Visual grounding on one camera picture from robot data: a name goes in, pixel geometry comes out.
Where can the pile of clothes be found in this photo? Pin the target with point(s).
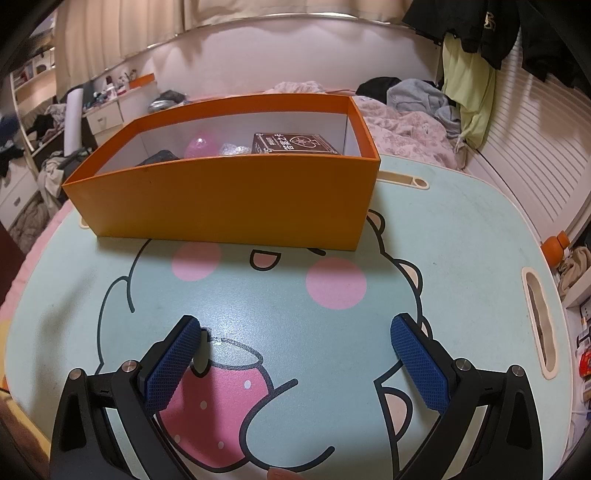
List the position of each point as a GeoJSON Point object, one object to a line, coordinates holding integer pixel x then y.
{"type": "Point", "coordinates": [55, 175]}

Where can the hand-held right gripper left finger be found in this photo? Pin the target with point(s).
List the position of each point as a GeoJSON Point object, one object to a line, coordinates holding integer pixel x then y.
{"type": "Point", "coordinates": [173, 364]}

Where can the person's right hand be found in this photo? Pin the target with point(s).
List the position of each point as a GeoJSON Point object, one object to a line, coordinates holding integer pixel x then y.
{"type": "Point", "coordinates": [282, 474]}

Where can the red white bottle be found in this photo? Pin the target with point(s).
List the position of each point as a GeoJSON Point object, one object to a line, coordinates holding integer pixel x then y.
{"type": "Point", "coordinates": [110, 85]}

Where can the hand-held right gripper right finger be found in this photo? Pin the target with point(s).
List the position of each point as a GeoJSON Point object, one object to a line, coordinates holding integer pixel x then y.
{"type": "Point", "coordinates": [418, 364]}

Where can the grey cloth bundle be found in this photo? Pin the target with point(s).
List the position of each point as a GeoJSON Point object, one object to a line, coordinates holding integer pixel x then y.
{"type": "Point", "coordinates": [166, 99]}

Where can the white paper roll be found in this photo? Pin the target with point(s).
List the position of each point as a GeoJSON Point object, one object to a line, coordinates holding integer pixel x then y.
{"type": "Point", "coordinates": [75, 120]}

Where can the white shelf unit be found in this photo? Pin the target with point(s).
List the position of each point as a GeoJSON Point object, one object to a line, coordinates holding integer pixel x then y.
{"type": "Point", "coordinates": [37, 69]}

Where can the orange bottle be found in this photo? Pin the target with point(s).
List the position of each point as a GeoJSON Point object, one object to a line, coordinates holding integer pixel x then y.
{"type": "Point", "coordinates": [554, 249]}

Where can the dark brown printed box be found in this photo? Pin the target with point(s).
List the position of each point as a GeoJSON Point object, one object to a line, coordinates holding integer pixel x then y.
{"type": "Point", "coordinates": [295, 144]}

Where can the pink translucent ball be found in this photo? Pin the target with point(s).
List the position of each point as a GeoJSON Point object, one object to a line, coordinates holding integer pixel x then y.
{"type": "Point", "coordinates": [202, 145]}

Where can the beige curtain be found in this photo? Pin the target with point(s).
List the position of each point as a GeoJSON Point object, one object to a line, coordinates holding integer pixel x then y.
{"type": "Point", "coordinates": [138, 23]}

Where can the yellow green hanging garment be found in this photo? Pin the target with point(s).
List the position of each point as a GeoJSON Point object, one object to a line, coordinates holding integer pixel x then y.
{"type": "Point", "coordinates": [466, 83]}

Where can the beige cloth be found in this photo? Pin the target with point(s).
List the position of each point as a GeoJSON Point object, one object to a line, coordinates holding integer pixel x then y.
{"type": "Point", "coordinates": [575, 270]}

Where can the clear crinkled plastic item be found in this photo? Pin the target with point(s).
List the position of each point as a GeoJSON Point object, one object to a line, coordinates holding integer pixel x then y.
{"type": "Point", "coordinates": [234, 149]}

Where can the grey blue clothing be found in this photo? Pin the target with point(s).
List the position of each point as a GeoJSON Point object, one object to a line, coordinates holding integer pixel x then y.
{"type": "Point", "coordinates": [415, 94]}

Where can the pink floral blanket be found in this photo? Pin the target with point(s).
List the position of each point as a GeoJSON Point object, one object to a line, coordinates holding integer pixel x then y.
{"type": "Point", "coordinates": [401, 134]}

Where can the black clothing heap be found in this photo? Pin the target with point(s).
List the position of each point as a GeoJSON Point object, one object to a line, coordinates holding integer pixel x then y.
{"type": "Point", "coordinates": [374, 86]}

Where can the white drawer cabinet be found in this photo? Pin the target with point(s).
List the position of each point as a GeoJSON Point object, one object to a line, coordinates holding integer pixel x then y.
{"type": "Point", "coordinates": [104, 117]}

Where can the white slatted panel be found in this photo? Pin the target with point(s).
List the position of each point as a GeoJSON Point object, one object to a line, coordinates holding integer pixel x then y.
{"type": "Point", "coordinates": [531, 138]}

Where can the black flat item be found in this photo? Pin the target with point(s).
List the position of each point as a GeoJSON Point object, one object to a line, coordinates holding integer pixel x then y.
{"type": "Point", "coordinates": [159, 158]}

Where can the orange cardboard box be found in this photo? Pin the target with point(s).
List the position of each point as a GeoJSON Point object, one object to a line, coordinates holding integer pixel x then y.
{"type": "Point", "coordinates": [221, 198]}

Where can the black hanging jacket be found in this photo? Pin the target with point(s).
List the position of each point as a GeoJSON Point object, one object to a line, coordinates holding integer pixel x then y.
{"type": "Point", "coordinates": [461, 23]}
{"type": "Point", "coordinates": [554, 37]}

